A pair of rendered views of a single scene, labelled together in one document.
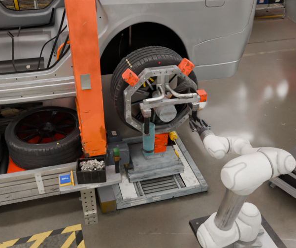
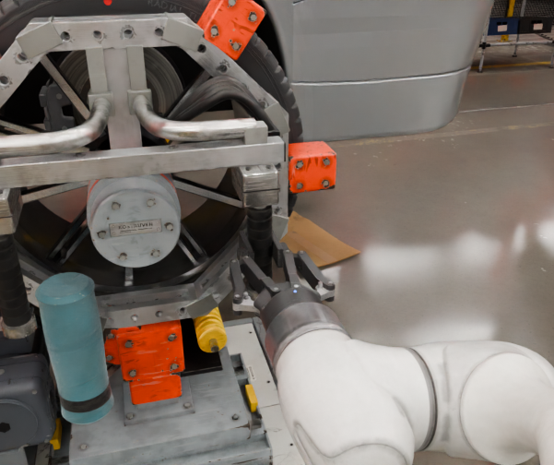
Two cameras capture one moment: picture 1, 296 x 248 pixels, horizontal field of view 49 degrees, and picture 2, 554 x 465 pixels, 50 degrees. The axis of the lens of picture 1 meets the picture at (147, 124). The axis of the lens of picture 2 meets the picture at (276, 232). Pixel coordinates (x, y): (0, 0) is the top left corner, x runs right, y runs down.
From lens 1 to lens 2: 1.44 m
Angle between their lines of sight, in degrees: 7
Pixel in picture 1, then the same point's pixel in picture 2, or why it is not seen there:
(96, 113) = not seen: outside the picture
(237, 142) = (485, 384)
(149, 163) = (134, 438)
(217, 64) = (389, 79)
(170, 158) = (219, 418)
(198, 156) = not seen: hidden behind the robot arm
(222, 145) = (384, 411)
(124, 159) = (24, 428)
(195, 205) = not seen: outside the picture
